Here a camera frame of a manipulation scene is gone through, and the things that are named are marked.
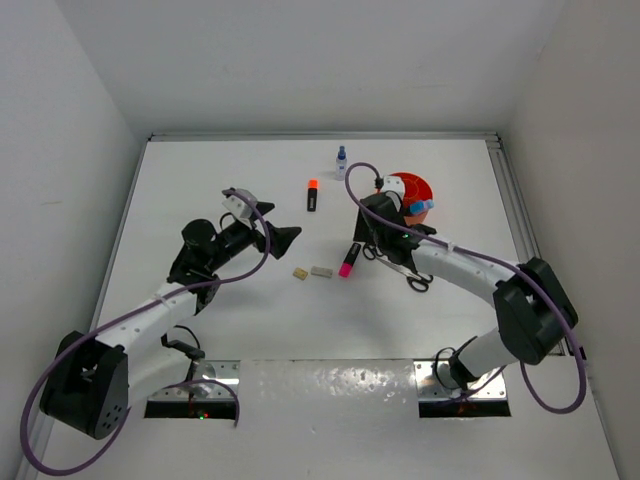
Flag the left base plate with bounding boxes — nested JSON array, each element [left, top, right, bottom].
[[148, 361, 240, 402]]

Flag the small black scissors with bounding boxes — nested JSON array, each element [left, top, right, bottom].
[[362, 244, 381, 261]]

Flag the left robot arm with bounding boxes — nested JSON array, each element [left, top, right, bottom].
[[39, 190, 302, 440]]

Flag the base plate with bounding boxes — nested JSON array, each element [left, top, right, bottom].
[[148, 361, 240, 402], [414, 359, 508, 402]]

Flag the tan eraser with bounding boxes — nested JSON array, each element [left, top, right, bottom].
[[293, 268, 308, 280]]

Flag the orange round organizer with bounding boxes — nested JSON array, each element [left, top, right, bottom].
[[391, 172, 434, 227]]

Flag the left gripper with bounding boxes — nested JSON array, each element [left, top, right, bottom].
[[205, 201, 299, 271]]

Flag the grey eraser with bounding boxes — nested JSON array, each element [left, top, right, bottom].
[[310, 266, 333, 278]]

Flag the large black scissors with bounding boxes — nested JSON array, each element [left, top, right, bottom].
[[377, 258, 434, 293]]

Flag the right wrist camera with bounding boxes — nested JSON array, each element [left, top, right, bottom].
[[375, 175, 405, 210]]

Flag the blue cap black highlighter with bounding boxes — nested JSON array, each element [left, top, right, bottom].
[[408, 199, 434, 216]]

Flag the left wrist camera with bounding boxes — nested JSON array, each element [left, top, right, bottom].
[[222, 189, 258, 222]]

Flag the aluminium frame rail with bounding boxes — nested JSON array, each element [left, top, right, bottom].
[[487, 132, 571, 356]]

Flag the orange cap black highlighter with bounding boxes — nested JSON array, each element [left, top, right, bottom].
[[306, 179, 318, 212]]

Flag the pink cap black highlighter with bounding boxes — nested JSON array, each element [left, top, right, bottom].
[[338, 242, 362, 278]]

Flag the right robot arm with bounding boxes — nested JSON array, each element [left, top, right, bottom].
[[356, 192, 578, 390]]

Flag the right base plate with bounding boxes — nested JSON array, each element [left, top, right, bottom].
[[414, 359, 508, 402]]

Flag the small spray bottle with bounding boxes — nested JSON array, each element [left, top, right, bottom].
[[335, 146, 348, 181]]

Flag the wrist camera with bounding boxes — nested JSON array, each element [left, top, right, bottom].
[[222, 189, 258, 222], [375, 175, 405, 210]]

